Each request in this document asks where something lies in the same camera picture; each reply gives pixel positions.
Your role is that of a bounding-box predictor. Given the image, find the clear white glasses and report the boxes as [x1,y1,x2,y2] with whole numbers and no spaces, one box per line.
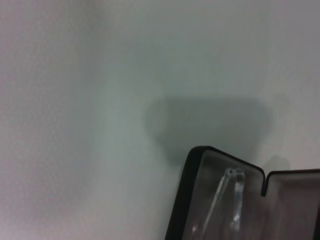
[191,167,246,240]

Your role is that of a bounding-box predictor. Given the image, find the black glasses case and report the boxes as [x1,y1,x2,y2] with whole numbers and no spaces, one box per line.
[164,145,320,240]

